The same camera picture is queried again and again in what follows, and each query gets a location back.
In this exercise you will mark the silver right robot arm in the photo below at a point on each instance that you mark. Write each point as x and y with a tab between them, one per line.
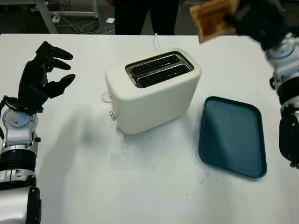
288	77

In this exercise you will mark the dark blue plastic tray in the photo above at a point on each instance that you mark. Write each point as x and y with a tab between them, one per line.
231	137

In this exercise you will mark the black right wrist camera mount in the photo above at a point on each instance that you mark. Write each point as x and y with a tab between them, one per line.
274	38

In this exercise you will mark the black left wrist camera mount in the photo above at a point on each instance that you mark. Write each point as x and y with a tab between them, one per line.
32	99

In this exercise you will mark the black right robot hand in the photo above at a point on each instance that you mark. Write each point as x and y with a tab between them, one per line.
259	18

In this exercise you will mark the white power strip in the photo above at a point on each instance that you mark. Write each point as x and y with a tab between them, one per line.
56	19

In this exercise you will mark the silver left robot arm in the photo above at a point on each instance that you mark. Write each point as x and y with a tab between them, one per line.
17	137

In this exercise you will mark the person's bare hand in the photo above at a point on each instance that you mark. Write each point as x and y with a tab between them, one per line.
110	2

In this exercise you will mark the small white floor plate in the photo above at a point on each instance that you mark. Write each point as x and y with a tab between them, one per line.
110	20

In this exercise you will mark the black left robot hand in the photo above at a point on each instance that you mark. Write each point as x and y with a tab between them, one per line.
31	74

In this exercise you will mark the white metal-frame desk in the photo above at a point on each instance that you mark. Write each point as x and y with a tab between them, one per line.
46	16

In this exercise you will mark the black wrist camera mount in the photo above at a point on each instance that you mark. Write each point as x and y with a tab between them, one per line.
32	99
274	38

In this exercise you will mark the brown toast slice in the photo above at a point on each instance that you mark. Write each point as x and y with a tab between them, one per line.
212	19

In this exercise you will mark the person in black trousers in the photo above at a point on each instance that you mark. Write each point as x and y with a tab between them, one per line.
144	18

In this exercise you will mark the cream white two-slot toaster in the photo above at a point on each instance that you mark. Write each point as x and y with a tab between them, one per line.
151	105

